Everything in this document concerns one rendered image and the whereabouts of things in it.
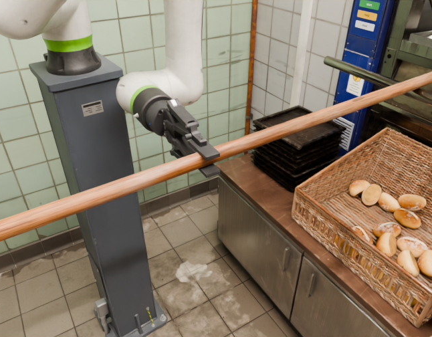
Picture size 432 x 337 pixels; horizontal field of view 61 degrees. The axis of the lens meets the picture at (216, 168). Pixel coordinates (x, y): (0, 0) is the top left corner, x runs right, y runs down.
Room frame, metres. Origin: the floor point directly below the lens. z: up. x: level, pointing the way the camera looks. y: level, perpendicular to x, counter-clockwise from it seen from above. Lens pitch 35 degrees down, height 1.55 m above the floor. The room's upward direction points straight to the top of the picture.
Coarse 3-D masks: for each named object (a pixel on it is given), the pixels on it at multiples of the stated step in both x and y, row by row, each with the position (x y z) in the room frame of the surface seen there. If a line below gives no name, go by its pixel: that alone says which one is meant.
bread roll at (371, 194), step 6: (372, 186) 1.17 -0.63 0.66; (378, 186) 1.16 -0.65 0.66; (366, 192) 1.15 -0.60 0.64; (372, 192) 1.14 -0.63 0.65; (378, 192) 1.14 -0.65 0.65; (366, 198) 1.13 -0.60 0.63; (372, 198) 1.12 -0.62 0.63; (378, 198) 1.12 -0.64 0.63; (366, 204) 1.11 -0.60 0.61; (372, 204) 1.11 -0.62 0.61
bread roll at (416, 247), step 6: (402, 240) 0.90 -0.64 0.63; (408, 240) 0.89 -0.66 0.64; (414, 240) 0.88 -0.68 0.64; (420, 240) 0.88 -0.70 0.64; (402, 246) 0.88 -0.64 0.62; (408, 246) 0.87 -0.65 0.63; (414, 246) 0.86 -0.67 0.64; (420, 246) 0.86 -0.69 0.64; (426, 246) 0.86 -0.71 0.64; (414, 252) 0.85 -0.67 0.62; (420, 252) 0.85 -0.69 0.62
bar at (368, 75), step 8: (328, 56) 1.19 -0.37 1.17; (328, 64) 1.17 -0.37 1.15; (336, 64) 1.15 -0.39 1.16; (344, 64) 1.12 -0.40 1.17; (352, 64) 1.11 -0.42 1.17; (352, 72) 1.09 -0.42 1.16; (360, 72) 1.07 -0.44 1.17; (368, 72) 1.05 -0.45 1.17; (368, 80) 1.04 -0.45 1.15; (376, 80) 1.01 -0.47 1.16; (384, 80) 1.00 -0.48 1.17; (392, 80) 0.98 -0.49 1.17; (408, 96) 0.93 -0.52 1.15; (416, 96) 0.91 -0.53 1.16; (424, 96) 0.89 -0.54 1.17
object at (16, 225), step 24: (360, 96) 0.81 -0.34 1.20; (384, 96) 0.83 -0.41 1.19; (312, 120) 0.70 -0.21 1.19; (240, 144) 0.61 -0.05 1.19; (168, 168) 0.53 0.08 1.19; (192, 168) 0.54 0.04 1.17; (96, 192) 0.46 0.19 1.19; (120, 192) 0.47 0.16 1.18; (24, 216) 0.40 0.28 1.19; (48, 216) 0.41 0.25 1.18; (0, 240) 0.38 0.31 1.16
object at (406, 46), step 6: (402, 42) 1.37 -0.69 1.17; (408, 42) 1.35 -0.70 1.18; (402, 48) 1.36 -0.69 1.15; (408, 48) 1.34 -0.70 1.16; (414, 48) 1.33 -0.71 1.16; (420, 48) 1.31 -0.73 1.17; (426, 48) 1.29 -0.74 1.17; (414, 54) 1.32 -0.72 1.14; (420, 54) 1.30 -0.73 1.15; (426, 54) 1.28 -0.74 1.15
